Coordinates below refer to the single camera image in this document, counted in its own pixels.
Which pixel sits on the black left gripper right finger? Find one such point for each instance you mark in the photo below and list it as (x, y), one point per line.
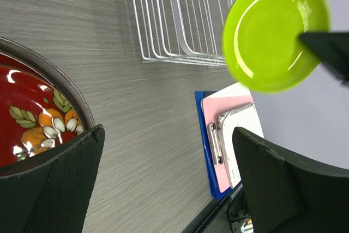
(288, 192)

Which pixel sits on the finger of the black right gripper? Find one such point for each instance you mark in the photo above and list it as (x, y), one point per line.
(331, 48)

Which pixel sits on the small brown rimmed plate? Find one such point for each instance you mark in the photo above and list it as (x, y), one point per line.
(35, 117)

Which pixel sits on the large brown rimmed cream plate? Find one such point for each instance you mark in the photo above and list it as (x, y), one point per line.
(52, 75)

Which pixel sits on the blue clipboard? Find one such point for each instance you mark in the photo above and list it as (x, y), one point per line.
(204, 140)

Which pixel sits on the green plastic plate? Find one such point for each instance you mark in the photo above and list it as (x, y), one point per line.
(261, 46)

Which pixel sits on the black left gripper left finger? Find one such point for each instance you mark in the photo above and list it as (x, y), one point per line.
(50, 192)

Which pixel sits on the white wire dish rack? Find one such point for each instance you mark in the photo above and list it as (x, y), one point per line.
(181, 31)

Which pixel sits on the pink paper sheet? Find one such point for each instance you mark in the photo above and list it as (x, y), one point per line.
(212, 108)

